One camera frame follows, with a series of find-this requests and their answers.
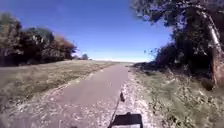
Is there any grey paved path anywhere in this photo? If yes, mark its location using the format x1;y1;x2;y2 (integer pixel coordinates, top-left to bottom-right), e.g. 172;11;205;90
0;62;158;128

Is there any grass verge with leaves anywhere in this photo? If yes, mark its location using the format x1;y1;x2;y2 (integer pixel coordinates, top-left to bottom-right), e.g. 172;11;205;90
129;65;224;128

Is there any dry grass field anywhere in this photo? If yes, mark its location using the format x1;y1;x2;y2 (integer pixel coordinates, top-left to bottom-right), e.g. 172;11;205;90
0;59;118;112

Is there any row of trees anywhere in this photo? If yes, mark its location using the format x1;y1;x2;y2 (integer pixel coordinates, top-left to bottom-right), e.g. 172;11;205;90
0;11;91;68

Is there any large tree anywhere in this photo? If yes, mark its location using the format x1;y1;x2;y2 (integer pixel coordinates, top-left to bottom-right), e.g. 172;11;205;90
131;0;224;92

